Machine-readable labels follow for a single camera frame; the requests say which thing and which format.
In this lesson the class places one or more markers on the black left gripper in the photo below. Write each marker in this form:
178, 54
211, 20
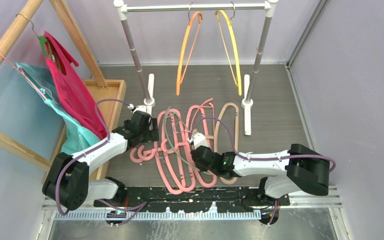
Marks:
152, 135

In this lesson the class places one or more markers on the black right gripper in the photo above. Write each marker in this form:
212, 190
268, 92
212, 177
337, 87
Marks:
202, 168

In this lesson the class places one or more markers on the thin pink hanger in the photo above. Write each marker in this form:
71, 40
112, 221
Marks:
197, 111
41, 91

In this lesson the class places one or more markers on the yellow thin hanger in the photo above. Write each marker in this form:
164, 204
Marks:
236, 69

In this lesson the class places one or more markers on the orange thin hanger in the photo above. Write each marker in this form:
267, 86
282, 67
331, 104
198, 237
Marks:
182, 64

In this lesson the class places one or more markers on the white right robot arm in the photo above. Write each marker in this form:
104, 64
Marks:
296, 169

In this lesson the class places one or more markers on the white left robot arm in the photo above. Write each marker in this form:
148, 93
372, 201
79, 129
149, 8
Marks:
68, 181

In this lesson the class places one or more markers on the pink plastic hanger middle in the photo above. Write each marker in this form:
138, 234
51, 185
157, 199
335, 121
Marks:
172, 165

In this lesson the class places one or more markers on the pink plastic hanger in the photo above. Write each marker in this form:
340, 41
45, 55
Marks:
160, 165
172, 165
173, 159

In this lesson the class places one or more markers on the pink plastic hanger left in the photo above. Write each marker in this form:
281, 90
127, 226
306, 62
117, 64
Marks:
160, 165

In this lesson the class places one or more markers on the beige plastic hanger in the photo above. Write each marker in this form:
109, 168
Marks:
236, 135

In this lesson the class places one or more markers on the pink plastic hanger right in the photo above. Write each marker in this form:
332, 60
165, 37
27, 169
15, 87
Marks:
173, 159

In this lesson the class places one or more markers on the wooden tray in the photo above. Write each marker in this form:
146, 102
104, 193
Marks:
110, 110

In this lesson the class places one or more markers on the teal garment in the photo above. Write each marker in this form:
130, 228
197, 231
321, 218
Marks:
78, 137

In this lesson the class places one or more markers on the red garment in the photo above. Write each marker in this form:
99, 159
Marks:
72, 92

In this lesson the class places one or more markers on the white metal clothes rack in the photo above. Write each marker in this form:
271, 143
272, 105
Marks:
248, 81

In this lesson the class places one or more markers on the green hanger with metal hook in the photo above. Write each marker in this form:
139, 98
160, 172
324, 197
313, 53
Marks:
47, 48

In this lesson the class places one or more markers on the thin pink hanger on wood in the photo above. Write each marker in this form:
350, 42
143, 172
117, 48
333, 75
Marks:
41, 91

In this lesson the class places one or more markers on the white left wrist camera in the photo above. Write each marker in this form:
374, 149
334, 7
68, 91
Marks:
137, 108

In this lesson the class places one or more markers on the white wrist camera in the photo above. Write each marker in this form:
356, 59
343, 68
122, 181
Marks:
137, 108
196, 140

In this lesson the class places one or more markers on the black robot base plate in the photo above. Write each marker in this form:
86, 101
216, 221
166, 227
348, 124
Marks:
227, 199

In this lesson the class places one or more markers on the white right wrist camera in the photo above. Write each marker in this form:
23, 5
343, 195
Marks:
196, 140

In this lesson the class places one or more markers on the slotted cable duct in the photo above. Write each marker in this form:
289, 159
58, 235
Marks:
108, 214

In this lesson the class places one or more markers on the wooden clothes rack frame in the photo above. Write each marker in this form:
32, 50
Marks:
8, 40

